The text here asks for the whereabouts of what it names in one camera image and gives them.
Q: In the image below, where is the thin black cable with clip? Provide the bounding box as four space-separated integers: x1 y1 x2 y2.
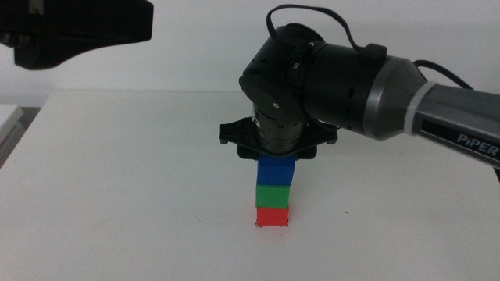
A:
266 4 388 66

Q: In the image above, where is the white zip tie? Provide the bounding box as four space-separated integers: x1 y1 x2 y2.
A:
403 80 438 136

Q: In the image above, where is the blue cube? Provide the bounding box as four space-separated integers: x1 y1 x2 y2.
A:
256 155 296 187

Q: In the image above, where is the green cube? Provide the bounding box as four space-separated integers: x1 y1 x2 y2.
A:
255 183 291 209

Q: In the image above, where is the red cube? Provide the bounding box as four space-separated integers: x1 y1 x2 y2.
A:
255 206 290 228

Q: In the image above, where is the black braided cable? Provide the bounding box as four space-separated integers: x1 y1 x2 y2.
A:
412 59 474 90

